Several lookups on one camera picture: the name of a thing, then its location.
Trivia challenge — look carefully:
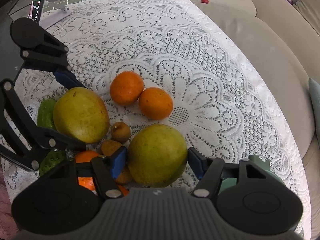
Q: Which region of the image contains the green colander bowl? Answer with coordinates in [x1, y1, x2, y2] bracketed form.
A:
[218, 155, 285, 194]

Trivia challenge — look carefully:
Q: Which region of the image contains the orange mandarin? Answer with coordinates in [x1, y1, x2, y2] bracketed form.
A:
[110, 71, 144, 106]
[117, 184, 129, 196]
[138, 87, 173, 120]
[74, 150, 101, 192]

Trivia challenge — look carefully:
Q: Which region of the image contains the green cucumber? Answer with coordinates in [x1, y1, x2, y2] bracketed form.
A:
[37, 99, 56, 130]
[39, 150, 66, 176]

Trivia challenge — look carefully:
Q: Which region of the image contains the black smartphone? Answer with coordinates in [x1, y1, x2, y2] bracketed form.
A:
[28, 0, 45, 23]

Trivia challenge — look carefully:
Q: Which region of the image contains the white lace tablecloth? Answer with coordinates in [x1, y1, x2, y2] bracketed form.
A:
[11, 0, 311, 239]

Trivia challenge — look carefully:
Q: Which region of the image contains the light blue pillow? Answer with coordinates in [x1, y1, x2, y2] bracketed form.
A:
[309, 78, 320, 141]

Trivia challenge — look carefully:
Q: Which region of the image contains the beige sofa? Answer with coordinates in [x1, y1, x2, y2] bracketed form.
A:
[152, 0, 320, 205]

